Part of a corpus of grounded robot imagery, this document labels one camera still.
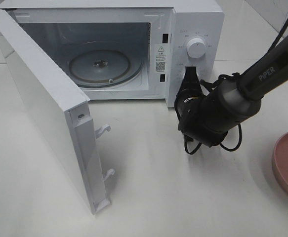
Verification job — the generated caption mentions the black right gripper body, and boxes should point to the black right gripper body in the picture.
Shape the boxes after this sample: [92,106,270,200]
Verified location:
[174,83,227,147]

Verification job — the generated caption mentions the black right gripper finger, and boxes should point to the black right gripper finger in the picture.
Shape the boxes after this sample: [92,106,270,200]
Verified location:
[184,66,192,83]
[191,67,200,84]

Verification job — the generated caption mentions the white microwave door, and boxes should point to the white microwave door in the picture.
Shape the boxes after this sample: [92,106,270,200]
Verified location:
[0,10,115,214]

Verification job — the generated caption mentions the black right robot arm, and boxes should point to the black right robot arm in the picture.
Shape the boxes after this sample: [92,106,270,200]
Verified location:
[175,35,288,147]

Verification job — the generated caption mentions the white upper power knob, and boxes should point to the white upper power knob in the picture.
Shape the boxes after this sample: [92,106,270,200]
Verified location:
[186,37,207,59]

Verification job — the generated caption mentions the white warning label sticker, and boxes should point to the white warning label sticker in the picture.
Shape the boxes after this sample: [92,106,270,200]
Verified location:
[154,43,169,74]

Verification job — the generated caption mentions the white microwave oven body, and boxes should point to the white microwave oven body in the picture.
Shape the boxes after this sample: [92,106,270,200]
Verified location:
[0,0,224,107]

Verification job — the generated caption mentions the glass turntable plate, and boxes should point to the glass turntable plate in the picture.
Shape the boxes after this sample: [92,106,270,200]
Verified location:
[69,49,143,88]

